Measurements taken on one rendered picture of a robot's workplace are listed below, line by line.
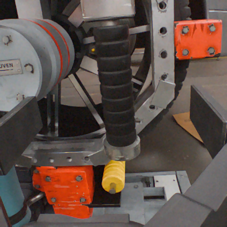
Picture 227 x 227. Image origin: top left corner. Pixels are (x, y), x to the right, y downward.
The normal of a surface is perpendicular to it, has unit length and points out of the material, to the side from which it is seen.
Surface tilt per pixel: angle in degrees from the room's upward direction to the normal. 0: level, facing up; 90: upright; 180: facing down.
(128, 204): 0
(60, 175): 90
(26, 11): 90
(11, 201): 92
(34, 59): 90
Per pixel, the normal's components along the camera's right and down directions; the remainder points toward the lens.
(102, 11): -0.07, 0.40
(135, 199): -0.10, -0.92
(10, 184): 0.92, 0.11
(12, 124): 0.99, -0.06
